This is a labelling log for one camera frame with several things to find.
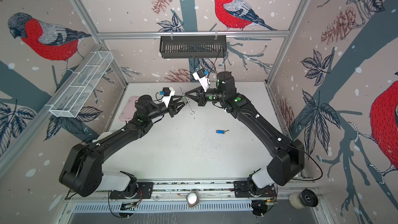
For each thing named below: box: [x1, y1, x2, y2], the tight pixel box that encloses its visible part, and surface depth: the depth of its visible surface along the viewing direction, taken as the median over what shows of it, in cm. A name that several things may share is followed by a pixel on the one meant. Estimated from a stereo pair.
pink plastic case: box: [118, 95, 140, 122], surface depth 106 cm
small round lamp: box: [186, 191, 200, 208], surface depth 64 cm
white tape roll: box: [288, 189, 319, 210], surface depth 64 cm
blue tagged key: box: [215, 129, 230, 135], surface depth 96 cm
